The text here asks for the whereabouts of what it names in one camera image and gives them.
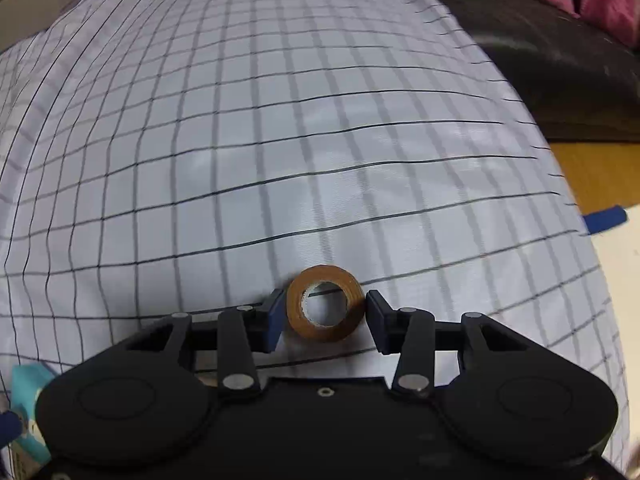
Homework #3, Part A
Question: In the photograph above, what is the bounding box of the cleansing towel pack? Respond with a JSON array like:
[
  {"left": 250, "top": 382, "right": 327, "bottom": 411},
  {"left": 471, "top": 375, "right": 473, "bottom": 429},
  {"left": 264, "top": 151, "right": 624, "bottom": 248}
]
[{"left": 1, "top": 363, "right": 54, "bottom": 479}]

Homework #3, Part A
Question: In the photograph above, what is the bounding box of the brown tape roll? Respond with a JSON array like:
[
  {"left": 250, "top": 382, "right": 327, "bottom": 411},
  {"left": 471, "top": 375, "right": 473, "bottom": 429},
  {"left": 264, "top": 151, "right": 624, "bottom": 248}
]
[{"left": 286, "top": 264, "right": 364, "bottom": 342}]

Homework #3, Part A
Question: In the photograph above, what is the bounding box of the blue checked bed sheet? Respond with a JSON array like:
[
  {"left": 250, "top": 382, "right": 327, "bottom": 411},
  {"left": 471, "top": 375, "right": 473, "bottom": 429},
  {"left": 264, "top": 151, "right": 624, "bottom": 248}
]
[{"left": 1, "top": 0, "right": 628, "bottom": 479}]

